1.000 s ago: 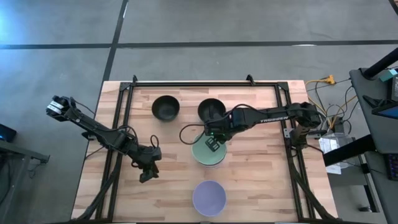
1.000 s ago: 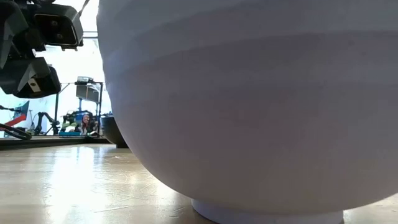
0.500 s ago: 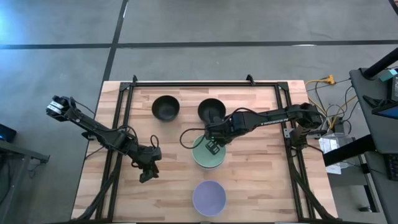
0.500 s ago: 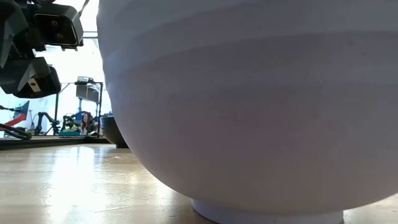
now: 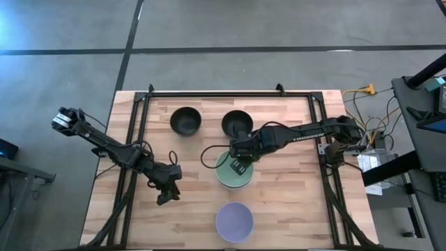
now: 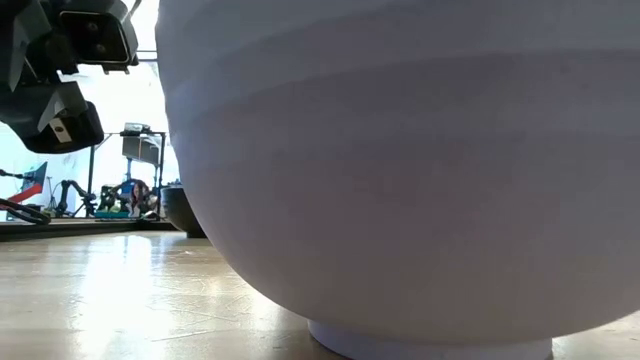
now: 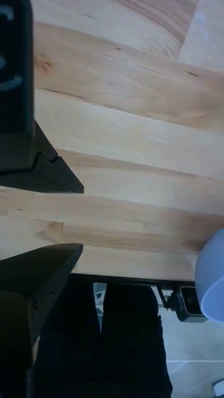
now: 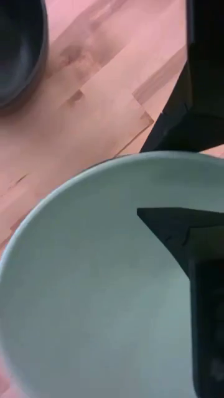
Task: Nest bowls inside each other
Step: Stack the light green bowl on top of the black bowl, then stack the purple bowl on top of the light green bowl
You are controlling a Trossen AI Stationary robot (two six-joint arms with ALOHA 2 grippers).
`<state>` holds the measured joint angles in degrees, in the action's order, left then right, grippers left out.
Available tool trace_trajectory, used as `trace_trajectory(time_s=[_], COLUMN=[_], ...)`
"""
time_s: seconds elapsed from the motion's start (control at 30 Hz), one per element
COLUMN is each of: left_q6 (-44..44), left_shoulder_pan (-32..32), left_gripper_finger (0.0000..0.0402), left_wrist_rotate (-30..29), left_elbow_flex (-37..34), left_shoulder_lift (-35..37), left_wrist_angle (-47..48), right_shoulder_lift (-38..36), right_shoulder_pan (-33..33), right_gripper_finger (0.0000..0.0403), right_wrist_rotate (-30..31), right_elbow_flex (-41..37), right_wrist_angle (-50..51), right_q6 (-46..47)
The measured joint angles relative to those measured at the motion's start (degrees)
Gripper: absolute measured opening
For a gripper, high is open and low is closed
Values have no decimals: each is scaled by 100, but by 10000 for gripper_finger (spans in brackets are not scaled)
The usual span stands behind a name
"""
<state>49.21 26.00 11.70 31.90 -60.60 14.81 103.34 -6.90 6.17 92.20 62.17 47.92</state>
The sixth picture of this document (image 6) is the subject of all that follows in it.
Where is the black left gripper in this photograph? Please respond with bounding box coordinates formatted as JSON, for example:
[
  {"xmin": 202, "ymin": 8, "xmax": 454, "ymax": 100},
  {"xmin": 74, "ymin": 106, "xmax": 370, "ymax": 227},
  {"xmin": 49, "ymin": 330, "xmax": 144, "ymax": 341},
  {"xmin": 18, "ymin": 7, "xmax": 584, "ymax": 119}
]
[{"xmin": 0, "ymin": 0, "xmax": 81, "ymax": 94}]

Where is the black metal frame table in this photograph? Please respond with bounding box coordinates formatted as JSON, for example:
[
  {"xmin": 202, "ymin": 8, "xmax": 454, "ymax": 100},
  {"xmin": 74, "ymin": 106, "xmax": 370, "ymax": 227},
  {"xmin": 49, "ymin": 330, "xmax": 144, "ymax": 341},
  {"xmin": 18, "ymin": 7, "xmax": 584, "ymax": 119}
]
[{"xmin": 88, "ymin": 130, "xmax": 167, "ymax": 220}]

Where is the person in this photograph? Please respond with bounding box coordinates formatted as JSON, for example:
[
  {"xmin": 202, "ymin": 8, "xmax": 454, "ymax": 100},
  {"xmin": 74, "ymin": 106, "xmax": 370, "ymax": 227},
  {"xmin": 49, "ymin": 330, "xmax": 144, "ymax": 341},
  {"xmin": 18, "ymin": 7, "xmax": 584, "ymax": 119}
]
[{"xmin": 129, "ymin": 179, "xmax": 153, "ymax": 217}]

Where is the dark blue bowl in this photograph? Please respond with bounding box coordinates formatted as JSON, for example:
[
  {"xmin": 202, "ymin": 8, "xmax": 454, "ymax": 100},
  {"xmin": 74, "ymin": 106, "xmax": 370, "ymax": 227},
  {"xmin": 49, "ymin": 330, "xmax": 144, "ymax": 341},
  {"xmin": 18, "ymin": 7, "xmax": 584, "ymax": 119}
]
[{"xmin": 160, "ymin": 185, "xmax": 209, "ymax": 240}]

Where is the large white ribbed bowl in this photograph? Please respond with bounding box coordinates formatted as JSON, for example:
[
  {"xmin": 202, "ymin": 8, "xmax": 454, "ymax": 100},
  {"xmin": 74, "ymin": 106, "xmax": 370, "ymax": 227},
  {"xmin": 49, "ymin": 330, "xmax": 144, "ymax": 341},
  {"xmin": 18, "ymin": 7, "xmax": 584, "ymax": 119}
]
[{"xmin": 154, "ymin": 0, "xmax": 640, "ymax": 360}]

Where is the red and blue monitor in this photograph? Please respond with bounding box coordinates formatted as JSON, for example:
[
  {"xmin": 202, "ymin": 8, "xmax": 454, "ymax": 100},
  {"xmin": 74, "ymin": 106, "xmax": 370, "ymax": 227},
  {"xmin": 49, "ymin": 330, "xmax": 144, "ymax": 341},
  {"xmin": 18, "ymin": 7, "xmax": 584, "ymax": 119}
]
[{"xmin": 7, "ymin": 161, "xmax": 49, "ymax": 205}]

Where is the thick black cable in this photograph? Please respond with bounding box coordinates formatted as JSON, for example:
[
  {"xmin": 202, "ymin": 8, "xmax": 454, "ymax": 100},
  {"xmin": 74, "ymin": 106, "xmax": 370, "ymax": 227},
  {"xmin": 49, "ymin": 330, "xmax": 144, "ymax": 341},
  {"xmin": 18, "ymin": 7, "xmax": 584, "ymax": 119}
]
[{"xmin": 0, "ymin": 197, "xmax": 52, "ymax": 226}]

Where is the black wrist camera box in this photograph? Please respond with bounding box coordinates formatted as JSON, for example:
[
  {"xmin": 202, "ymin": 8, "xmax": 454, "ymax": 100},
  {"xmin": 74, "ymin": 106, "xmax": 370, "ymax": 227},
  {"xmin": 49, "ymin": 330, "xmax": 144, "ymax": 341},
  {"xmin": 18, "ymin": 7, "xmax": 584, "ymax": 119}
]
[{"xmin": 58, "ymin": 0, "xmax": 141, "ymax": 76}]

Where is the grey equipment box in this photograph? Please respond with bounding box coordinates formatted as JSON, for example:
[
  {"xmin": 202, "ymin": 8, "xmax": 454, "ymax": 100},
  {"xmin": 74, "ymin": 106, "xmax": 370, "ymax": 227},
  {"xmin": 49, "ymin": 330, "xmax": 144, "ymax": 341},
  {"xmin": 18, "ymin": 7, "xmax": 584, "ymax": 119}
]
[{"xmin": 121, "ymin": 122, "xmax": 162, "ymax": 167}]

